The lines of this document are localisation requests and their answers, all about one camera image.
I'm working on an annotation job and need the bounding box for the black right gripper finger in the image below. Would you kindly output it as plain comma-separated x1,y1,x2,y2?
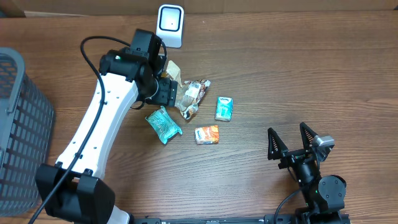
267,128,289,160
300,122,317,152

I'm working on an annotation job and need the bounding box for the brown white snack bag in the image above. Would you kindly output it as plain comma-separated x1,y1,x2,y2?
175,80,211,119

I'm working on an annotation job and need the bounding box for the beige brown paper bag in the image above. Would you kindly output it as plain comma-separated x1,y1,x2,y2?
161,60,182,87

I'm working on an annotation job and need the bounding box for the teal snack packet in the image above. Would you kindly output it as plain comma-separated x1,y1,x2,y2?
146,106,183,144

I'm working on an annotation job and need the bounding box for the teal tissue pack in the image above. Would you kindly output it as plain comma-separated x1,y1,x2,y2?
215,96,233,121

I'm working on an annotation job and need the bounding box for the orange tissue pack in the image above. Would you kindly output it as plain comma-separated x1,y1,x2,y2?
195,125,220,144

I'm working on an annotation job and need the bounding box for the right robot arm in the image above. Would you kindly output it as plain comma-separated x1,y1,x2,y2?
264,122,351,224

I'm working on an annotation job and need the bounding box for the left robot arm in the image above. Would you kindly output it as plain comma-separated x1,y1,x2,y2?
30,29,178,223

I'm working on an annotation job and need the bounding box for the white barcode scanner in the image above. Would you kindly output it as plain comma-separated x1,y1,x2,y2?
156,4,185,49

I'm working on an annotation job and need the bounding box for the grey plastic mesh basket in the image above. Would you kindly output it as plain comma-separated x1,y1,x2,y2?
1,47,55,217

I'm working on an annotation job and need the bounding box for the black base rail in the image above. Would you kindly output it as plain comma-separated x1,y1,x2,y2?
133,214,351,224

